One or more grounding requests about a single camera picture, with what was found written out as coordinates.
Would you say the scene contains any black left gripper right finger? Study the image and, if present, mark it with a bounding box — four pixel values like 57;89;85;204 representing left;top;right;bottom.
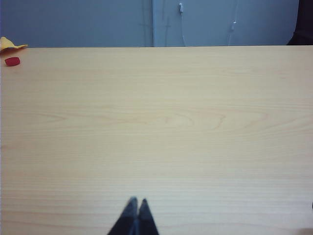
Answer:
138;198;160;235

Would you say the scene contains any red bottle cap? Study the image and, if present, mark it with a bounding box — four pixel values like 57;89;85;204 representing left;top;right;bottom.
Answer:
4;56;21;67

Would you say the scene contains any yellow cloth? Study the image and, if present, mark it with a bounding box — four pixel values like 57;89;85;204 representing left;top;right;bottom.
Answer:
0;36;28;52

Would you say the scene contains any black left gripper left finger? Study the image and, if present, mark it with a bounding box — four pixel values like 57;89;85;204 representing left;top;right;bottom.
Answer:
107;196;139;235

